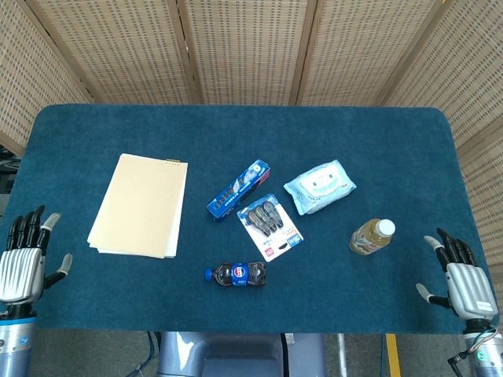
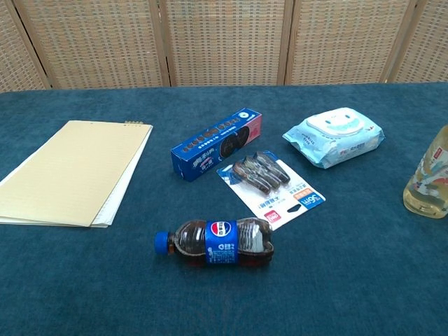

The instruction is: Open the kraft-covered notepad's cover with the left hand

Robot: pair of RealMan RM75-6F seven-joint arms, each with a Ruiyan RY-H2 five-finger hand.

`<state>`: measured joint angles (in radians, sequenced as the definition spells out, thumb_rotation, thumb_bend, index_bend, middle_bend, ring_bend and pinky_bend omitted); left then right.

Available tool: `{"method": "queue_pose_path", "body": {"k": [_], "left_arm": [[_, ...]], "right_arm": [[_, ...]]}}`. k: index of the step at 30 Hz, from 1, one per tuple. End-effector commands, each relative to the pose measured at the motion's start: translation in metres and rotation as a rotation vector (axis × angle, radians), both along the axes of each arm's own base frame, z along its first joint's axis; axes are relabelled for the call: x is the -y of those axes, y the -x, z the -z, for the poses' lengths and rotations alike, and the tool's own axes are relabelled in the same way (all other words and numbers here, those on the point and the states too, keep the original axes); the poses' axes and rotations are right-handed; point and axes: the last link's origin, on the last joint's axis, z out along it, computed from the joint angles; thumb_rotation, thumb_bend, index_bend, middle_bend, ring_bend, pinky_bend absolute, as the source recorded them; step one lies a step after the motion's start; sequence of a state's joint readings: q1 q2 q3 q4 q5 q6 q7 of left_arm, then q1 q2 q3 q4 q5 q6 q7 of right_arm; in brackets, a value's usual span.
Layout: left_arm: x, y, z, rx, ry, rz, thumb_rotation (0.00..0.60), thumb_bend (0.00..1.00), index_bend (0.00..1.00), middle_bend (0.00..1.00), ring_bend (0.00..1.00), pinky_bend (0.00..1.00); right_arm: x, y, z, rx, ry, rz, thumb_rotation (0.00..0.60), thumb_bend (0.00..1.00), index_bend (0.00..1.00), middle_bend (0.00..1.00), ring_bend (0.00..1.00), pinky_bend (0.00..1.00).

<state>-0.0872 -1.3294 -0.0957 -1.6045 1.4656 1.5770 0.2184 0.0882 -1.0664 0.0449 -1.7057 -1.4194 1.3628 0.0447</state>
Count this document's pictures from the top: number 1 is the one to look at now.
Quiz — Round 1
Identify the yellow tea bottle white cap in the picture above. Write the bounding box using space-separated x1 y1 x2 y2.
348 218 397 257

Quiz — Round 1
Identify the woven bamboo screen panel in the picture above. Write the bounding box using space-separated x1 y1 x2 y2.
23 0 204 105
176 0 318 106
294 0 453 107
457 131 503 272
376 0 503 155
0 0 95 158

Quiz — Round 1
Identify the light blue wet wipes pack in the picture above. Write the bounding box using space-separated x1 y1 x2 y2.
282 159 358 217

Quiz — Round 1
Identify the correction tape blister pack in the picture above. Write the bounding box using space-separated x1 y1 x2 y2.
236 192 306 263

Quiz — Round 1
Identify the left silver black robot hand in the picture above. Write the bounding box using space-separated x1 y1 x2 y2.
0 203 74 306

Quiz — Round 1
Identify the dark teal table cloth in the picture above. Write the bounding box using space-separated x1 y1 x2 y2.
0 103 497 335

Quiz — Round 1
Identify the beige notepad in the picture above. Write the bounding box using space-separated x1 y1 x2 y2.
86 152 189 260

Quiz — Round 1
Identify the white table leg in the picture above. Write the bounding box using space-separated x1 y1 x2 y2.
336 333 350 377

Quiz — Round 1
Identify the blue Oreo cookie box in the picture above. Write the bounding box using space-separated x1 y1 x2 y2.
206 158 272 224

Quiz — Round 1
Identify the yellow floor tape strip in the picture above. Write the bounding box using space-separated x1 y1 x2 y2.
384 333 402 377

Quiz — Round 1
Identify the blue-grey robot torso base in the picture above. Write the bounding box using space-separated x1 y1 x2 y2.
156 331 327 377

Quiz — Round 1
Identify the small Pepsi cola bottle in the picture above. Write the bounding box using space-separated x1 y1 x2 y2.
204 261 270 288

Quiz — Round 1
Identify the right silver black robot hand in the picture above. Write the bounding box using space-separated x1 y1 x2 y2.
415 227 497 321

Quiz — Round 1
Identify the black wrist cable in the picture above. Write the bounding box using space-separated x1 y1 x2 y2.
447 326 502 368

